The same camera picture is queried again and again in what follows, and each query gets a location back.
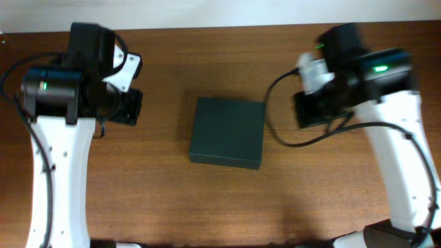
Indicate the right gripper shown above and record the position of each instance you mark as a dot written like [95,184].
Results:
[306,110]

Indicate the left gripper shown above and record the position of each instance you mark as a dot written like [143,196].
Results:
[130,106]

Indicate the black cardboard box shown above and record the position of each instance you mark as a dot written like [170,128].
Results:
[228,132]

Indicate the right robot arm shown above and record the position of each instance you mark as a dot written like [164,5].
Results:
[390,113]

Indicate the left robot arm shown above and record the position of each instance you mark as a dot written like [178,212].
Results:
[60,109]

